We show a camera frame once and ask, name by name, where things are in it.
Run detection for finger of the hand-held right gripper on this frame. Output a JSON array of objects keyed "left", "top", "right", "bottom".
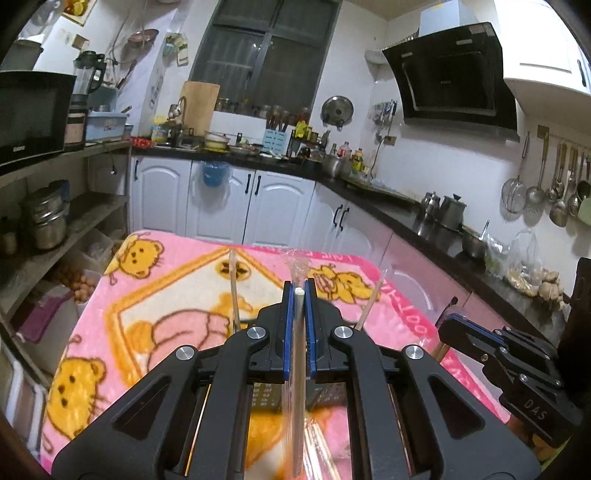
[
  {"left": 437, "top": 318, "right": 527, "bottom": 401},
  {"left": 445, "top": 313, "right": 561, "bottom": 370}
]

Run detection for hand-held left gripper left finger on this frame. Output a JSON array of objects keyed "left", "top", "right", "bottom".
[{"left": 51, "top": 281, "right": 296, "bottom": 480}]

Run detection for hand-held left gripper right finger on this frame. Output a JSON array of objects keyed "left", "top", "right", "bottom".
[{"left": 305, "top": 277, "right": 541, "bottom": 480}]

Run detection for chopstick pair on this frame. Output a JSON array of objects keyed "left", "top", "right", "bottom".
[{"left": 284, "top": 249, "right": 311, "bottom": 480}]

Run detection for group of chopsticks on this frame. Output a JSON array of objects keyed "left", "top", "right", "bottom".
[{"left": 228, "top": 248, "right": 387, "bottom": 480}]

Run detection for green plastic utensil holder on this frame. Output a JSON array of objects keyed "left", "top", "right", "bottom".
[{"left": 252, "top": 381, "right": 352, "bottom": 414}]

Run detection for clear plastic food bag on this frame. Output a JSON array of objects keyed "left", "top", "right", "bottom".
[{"left": 485, "top": 228, "right": 546, "bottom": 296}]

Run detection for ginger roots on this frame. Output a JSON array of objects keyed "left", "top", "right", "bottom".
[{"left": 538, "top": 272, "right": 573, "bottom": 310}]

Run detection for steel saucepan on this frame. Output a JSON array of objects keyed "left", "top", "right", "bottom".
[{"left": 462, "top": 220, "right": 490, "bottom": 258}]

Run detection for pink kitchen cabinets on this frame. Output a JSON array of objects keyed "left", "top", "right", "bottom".
[{"left": 383, "top": 231, "right": 532, "bottom": 352}]

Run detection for large steel kettle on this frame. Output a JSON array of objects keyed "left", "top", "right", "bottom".
[{"left": 436, "top": 194, "right": 467, "bottom": 232}]

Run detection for black kitchen countertop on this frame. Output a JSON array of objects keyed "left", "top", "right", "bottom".
[{"left": 131, "top": 143, "right": 573, "bottom": 352}]

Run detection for small steel kettle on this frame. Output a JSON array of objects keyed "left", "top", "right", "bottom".
[{"left": 419, "top": 191, "right": 441, "bottom": 217}]

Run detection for steel mesh strainer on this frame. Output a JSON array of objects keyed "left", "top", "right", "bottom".
[{"left": 502, "top": 131, "right": 532, "bottom": 214}]

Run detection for pink printed blanket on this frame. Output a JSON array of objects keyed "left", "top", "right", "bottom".
[{"left": 39, "top": 228, "right": 513, "bottom": 480}]

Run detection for steel cooking pot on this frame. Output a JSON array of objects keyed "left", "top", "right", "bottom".
[{"left": 322, "top": 154, "right": 347, "bottom": 178}]

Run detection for blue hanging bin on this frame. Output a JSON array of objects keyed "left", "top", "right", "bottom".
[{"left": 202, "top": 161, "right": 230, "bottom": 188}]

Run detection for white kitchen cabinets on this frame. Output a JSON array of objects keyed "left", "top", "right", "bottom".
[{"left": 129, "top": 154, "right": 393, "bottom": 252}]

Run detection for blue knife holder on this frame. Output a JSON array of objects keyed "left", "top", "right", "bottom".
[{"left": 263, "top": 128, "right": 288, "bottom": 155}]

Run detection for steel pot lid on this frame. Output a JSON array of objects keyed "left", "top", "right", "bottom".
[{"left": 322, "top": 95, "right": 355, "bottom": 126}]

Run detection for row of spice jars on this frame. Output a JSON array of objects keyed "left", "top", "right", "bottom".
[{"left": 215, "top": 97, "right": 310, "bottom": 121}]

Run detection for pile of brown eggs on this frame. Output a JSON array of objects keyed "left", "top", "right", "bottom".
[{"left": 51, "top": 265, "right": 100, "bottom": 303}]

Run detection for wooden cutting board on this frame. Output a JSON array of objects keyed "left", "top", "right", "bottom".
[{"left": 178, "top": 80, "right": 221, "bottom": 134}]

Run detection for black range hood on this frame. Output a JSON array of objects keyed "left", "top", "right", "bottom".
[{"left": 382, "top": 0, "right": 520, "bottom": 141}]

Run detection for stacked steel pots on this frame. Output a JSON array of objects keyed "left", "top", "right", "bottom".
[{"left": 23, "top": 182, "right": 70, "bottom": 250}]

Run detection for blue plastic dish tray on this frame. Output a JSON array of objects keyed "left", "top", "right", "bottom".
[{"left": 85, "top": 111, "right": 130, "bottom": 141}]

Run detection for dark kitchen window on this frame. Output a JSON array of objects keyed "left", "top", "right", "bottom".
[{"left": 189, "top": 0, "right": 342, "bottom": 116}]

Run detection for metal shelf rack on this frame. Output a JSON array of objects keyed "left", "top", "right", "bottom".
[{"left": 0, "top": 138, "right": 134, "bottom": 324}]

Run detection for small dark pot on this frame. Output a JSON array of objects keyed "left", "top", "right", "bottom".
[{"left": 0, "top": 216, "right": 19, "bottom": 257}]

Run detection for blender jug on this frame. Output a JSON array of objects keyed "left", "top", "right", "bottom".
[{"left": 71, "top": 50, "right": 107, "bottom": 109}]

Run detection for black microwave oven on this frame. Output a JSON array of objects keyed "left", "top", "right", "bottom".
[{"left": 0, "top": 69, "right": 78, "bottom": 167}]

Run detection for grey lidded pot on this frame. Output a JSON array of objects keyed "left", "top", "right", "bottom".
[{"left": 0, "top": 39, "right": 44, "bottom": 72}]

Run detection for white wall cabinet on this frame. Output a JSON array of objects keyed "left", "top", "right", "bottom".
[{"left": 501, "top": 0, "right": 591, "bottom": 95}]

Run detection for fruit wall picture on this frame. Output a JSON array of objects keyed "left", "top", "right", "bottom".
[{"left": 62, "top": 0, "right": 95, "bottom": 24}]

